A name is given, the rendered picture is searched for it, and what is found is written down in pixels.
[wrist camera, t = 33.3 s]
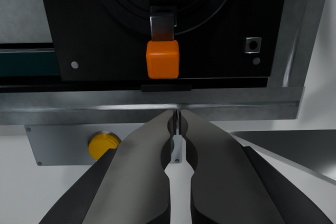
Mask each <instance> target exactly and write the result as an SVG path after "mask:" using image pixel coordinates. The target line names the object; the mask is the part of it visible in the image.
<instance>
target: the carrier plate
mask: <svg viewBox="0 0 336 224"><path fill-rule="evenodd" d="M284 1H285V0H227V1H226V2H225V4H224V5H223V6H222V7H221V8H220V10H219V11H218V12H217V13H216V14H215V15H214V16H213V17H212V18H210V19H209V20H208V21H206V22H205V23H203V24H202V25H200V26H199V27H197V28H195V29H193V30H190V31H188V32H185V33H182V34H178V35H174V40H176V41H177V42H178V46H179V75H178V77H177V78H158V79H152V78H149V75H148V68H147V59H146V53H147V45H148V42H149V41H151V40H152V38H151V35H148V34H144V33H141V32H138V31H135V30H133V29H131V28H129V27H127V26H125V25H124V24H122V23H121V22H119V21H118V20H116V19H115V18H114V17H113V16H112V15H111V14H110V13H109V12H108V11H107V10H106V9H105V8H104V7H103V6H102V5H101V3H100V2H99V1H98V0H43V4H44V8H45V12H46V17H47V21H48V25H49V30H50V34H51V38H52V42H53V47H54V51H55V55H56V60H57V64H58V68H59V72H60V77H61V81H62V82H94V81H141V80H189V79H236V78H270V77H271V74H272V68H273V63H274V57H275V52H276V46H277V40H278V35H279V29H280V24H281V18H282V13H283V7H284ZM244 37H261V45H260V52H259V53H244V52H242V47H243V38H244Z"/></svg>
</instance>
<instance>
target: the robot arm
mask: <svg viewBox="0 0 336 224"><path fill-rule="evenodd" d="M177 124H178V134H179V135H181V136H182V137H183V138H184V139H185V141H186V161H187V162H188V163H189V164H190V166H191V167H192V168H193V170H194V174H193V175H192V177H191V182H190V212H191V220H192V224H333V222H332V221H331V220H330V219H329V218H328V217H327V216H326V215H325V214H324V212H323V211H322V210H321V209H320V208H319V207H318V206H317V205H316V204H315V203H314V202H313V201H312V200H311V199H310V198H308V197H307V196H306V195H305V194H304V193H303V192H302V191H301V190H300V189H298V188H297V187H296V186H295V185H294V184H293V183H292V182H290V181H289V180H288V179H287V178H286V177H285V176H284V175H282V174H281V173H280V172H279V171H278V170H277V169H276V168H274V167H273V166H272V165H271V164H270V163H269V162H268V161H266V160H265V159H264V158H263V157H262V156H261V155H259V154H258V153H257V152H256V151H255V150H254V149H253V148H251V147H250V146H243V145H241V144H240V143H239V142H238V141H237V140H236V139H235V138H234V137H232V136H231V135H230V134H228V133H227V132H226V131H224V130H223V129H221V128H219V127H218V126H216V125H214V124H213V123H211V122H209V121H207V120H205V119H204V118H202V117H200V116H198V115H196V114H194V113H193V112H191V111H189V110H187V109H184V108H181V109H172V108H170V109H168V110H166V111H164V112H163V113H161V114H160V115H158V116H157V117H155V118H153V119H152V120H150V121H149V122H147V123H145V124H144V125H142V126H141V127H139V128H138V129H136V130H135V131H133V132H132V133H131V134H129V135H128V136H127V137H126V138H125V139H124V140H123V141H122V142H121V143H120V144H119V145H118V146H117V147H116V148H109V149H108V150H107V151H106V152H105V153H104V154H103V155H102V156H101V157H100V158H99V159H98V160H97V161H96V162H95V163H94V164H93V165H92V166H91V167H90V168H89V169H88V170H87V171H86V172H85V173H84V174H83V175H82V176H81V177H80V178H79V179H78V180H77V181H76V182H75V183H74V184H73V185H72V186H71V187H70V188H69V189H68V190H67V191H66V192H65V193H64V194H63V195H62V196H61V197H60V198H59V200H58V201H57V202H56V203H55V204H54V205H53V206H52V207H51V209H50V210H49V211H48V212H47V213H46V215H45V216H44V217H43V218H42V220H41V221H40V222H39V224H170V223H171V195H170V179H169V177H168V176H167V174H166V173H165V169H166V167H167V165H168V164H169V163H170V162H171V159H172V158H171V139H172V138H173V137H174V135H177Z"/></svg>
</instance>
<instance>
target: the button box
mask: <svg viewBox="0 0 336 224"><path fill-rule="evenodd" d="M144 124H146V122H133V123H83V124H33V125H24V128H25V131H26V134H27V137H28V140H29V143H30V146H31V149H32V152H33V155H34V158H35V161H36V164H37V165H38V166H84V165H93V164H94V163H95V162H96V161H97V160H95V159H94V158H93V157H92V156H91V155H90V153H89V144H90V142H91V141H92V139H93V138H94V137H95V136H97V135H101V134H106V135H110V136H112V137H114V138H115V139H116V140H117V141H118V142H119V144H120V143H121V142H122V141H123V140H124V139H125V138H126V137H127V136H128V135H129V134H131V133H132V132H133V131H135V130H136V129H138V128H139V127H141V126H142V125H144ZM170 142H171V161H170V163H169V164H180V163H181V162H182V135H179V130H178V122H176V135H174V136H173V138H172V139H171V140H170Z"/></svg>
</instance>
